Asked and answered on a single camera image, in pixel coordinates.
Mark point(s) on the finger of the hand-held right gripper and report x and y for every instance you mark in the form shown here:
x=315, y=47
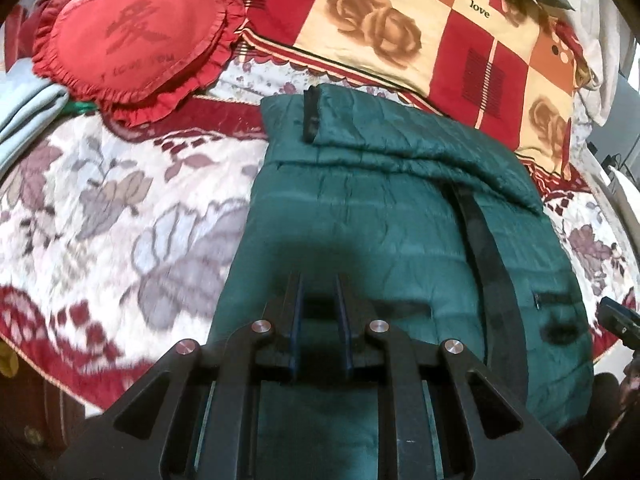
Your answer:
x=620, y=320

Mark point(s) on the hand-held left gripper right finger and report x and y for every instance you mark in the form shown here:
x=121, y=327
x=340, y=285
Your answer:
x=345, y=310

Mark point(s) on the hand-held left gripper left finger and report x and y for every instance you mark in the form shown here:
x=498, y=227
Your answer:
x=297, y=310

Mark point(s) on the green puffer jacket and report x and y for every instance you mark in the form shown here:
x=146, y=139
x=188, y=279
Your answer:
x=375, y=220

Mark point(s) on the floral bedspread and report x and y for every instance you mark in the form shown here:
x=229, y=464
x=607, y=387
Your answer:
x=100, y=220

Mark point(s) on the white crumpled cloth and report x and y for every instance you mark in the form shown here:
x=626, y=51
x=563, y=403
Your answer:
x=607, y=35

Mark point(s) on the red checkered rose quilt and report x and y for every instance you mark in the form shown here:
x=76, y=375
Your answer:
x=400, y=30

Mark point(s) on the red heart-shaped ruffled pillow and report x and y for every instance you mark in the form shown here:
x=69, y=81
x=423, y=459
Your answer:
x=135, y=45

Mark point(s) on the light blue folded cloth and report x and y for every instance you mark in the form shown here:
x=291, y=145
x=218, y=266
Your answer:
x=27, y=110

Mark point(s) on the dark wooden bed frame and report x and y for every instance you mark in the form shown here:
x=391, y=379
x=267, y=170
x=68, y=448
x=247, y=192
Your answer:
x=35, y=420

